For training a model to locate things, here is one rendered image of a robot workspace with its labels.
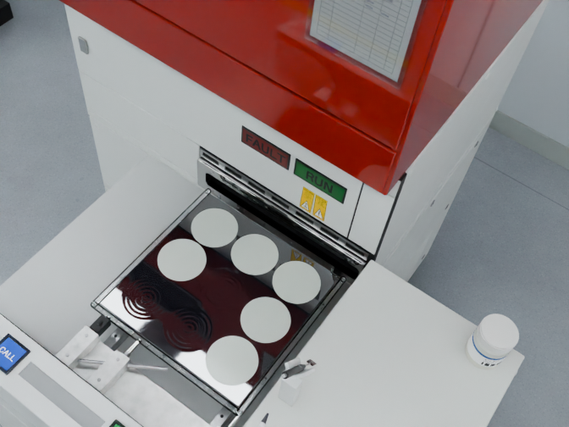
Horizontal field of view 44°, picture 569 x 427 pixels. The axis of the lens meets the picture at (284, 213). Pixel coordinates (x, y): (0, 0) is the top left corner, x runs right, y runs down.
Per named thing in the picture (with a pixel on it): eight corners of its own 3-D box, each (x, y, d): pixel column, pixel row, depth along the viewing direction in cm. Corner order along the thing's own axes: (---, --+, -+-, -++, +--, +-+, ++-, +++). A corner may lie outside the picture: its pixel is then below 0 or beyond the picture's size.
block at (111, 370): (118, 354, 135) (116, 348, 133) (131, 364, 134) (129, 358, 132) (88, 386, 131) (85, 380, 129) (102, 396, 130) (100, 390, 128)
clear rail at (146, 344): (94, 302, 140) (93, 298, 139) (244, 413, 130) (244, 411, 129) (89, 307, 139) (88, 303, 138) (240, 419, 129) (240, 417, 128)
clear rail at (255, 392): (341, 276, 148) (343, 273, 147) (347, 280, 148) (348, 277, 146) (234, 415, 129) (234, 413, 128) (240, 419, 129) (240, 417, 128)
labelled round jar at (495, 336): (474, 328, 135) (490, 306, 127) (507, 349, 133) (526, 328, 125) (457, 356, 131) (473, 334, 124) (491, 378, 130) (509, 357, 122)
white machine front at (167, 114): (95, 108, 178) (68, -25, 145) (367, 284, 155) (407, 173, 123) (85, 116, 176) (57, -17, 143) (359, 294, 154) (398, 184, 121)
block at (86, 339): (87, 330, 137) (85, 324, 135) (101, 341, 136) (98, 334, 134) (58, 362, 133) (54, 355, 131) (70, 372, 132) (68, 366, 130)
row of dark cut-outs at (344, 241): (201, 153, 156) (201, 146, 154) (367, 258, 144) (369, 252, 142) (199, 155, 156) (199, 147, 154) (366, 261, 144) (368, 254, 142)
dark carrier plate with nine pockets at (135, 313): (210, 195, 156) (210, 193, 156) (339, 278, 147) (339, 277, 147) (100, 304, 139) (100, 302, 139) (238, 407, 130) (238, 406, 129)
